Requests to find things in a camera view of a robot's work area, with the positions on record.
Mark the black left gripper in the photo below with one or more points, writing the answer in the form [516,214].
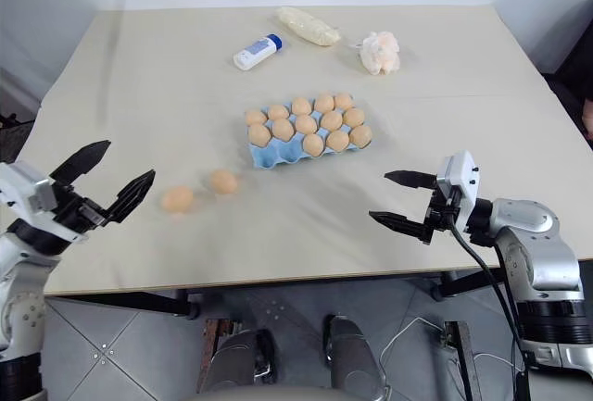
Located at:
[79,213]

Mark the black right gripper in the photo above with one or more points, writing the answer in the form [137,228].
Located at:
[440,213]

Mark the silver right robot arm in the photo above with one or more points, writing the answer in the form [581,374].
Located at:
[537,253]

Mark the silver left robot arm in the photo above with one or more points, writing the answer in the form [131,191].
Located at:
[21,299]

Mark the brown egg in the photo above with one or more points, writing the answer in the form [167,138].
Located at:
[331,120]
[223,182]
[337,140]
[177,199]
[306,124]
[313,145]
[360,136]
[301,105]
[256,117]
[278,112]
[343,101]
[282,129]
[324,102]
[259,135]
[354,117]

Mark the blue egg carton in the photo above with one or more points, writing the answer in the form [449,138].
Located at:
[273,155]

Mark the dark equipment beside table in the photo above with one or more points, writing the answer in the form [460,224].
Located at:
[16,134]

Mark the crumpled white plastic bag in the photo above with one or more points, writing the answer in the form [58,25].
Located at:
[381,53]

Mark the dark rounded robot leg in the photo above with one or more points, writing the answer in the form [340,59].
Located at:
[241,359]
[352,354]

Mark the rusty metal stand bar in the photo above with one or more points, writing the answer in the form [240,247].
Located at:
[210,354]
[463,359]

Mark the white bottle with blue cap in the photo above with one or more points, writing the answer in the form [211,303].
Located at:
[257,52]

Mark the clear bag of white grains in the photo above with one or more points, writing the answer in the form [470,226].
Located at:
[308,26]

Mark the dark seated bystander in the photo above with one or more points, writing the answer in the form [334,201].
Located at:
[572,63]

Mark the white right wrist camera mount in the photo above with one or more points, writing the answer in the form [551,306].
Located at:
[461,179]

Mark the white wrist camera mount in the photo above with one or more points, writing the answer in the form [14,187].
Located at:
[25,190]
[461,179]

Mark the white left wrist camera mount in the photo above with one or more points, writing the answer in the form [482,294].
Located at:
[25,190]

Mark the black table frame bar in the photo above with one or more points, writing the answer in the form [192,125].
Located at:
[468,283]
[139,303]

